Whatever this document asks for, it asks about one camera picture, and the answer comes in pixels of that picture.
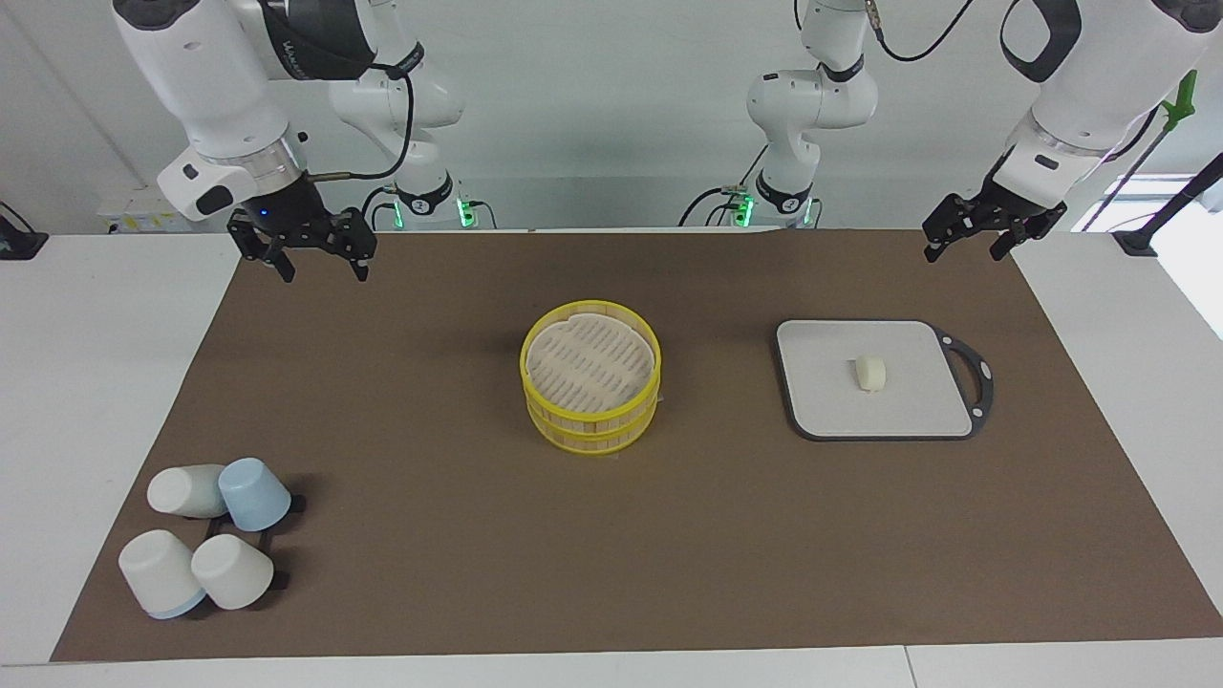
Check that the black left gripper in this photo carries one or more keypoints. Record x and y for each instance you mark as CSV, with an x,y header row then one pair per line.
x,y
1003,210

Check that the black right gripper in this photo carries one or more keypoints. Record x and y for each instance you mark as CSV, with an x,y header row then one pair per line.
x,y
296,215

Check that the white steamed bun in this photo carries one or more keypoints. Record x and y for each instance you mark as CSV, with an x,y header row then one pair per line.
x,y
870,374

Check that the yellow steamer lid with liner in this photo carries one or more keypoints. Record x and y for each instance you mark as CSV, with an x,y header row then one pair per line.
x,y
590,361

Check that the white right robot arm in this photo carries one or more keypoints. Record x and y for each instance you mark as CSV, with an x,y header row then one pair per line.
x,y
210,76

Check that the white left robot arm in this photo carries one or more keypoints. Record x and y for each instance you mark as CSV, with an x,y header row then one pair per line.
x,y
1099,86

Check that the yellow bamboo steamer base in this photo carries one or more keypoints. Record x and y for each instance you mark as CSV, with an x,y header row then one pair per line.
x,y
592,436

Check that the black stand with pole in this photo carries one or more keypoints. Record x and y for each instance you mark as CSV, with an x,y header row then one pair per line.
x,y
1142,239

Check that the grey cutting board black rim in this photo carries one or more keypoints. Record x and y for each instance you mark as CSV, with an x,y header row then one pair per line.
x,y
874,401

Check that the white box with yellow labels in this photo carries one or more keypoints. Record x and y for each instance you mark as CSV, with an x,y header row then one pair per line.
x,y
143,210

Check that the light blue cup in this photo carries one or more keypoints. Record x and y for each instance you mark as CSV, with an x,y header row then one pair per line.
x,y
254,495

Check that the green-tipped grey pole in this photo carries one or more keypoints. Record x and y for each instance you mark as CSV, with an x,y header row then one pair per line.
x,y
1182,98

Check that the white cup lying sideways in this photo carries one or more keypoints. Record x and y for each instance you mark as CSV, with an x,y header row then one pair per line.
x,y
182,490

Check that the black cup rack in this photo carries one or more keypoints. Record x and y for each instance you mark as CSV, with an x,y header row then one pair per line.
x,y
280,579

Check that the plain white cup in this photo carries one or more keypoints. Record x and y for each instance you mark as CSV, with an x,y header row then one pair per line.
x,y
232,571

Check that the white cup with blue rim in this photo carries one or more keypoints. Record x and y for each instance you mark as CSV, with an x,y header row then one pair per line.
x,y
158,573

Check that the brown table mat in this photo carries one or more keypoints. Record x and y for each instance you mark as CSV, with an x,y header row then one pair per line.
x,y
669,554

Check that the black clamp mount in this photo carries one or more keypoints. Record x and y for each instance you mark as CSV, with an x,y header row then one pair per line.
x,y
17,244

